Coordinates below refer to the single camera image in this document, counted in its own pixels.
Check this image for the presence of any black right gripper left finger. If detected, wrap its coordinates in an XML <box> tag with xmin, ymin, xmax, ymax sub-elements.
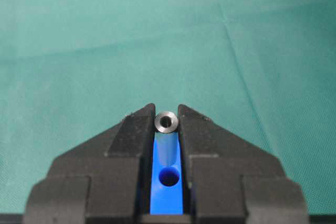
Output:
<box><xmin>23</xmin><ymin>103</ymin><xmax>155</xmax><ymax>223</ymax></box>

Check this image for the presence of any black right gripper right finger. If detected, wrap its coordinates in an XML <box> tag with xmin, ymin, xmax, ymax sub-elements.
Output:
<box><xmin>178</xmin><ymin>104</ymin><xmax>309</xmax><ymax>223</ymax></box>

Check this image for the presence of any silver metal shaft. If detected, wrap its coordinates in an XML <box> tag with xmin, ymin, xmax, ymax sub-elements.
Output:
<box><xmin>154</xmin><ymin>111</ymin><xmax>179</xmax><ymax>167</ymax></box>

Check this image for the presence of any blue plastic gear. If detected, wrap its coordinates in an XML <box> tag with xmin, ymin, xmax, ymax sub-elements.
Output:
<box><xmin>150</xmin><ymin>132</ymin><xmax>183</xmax><ymax>215</ymax></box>

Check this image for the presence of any green cloth mat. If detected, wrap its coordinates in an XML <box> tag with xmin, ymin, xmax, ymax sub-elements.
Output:
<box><xmin>1</xmin><ymin>0</ymin><xmax>335</xmax><ymax>215</ymax></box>

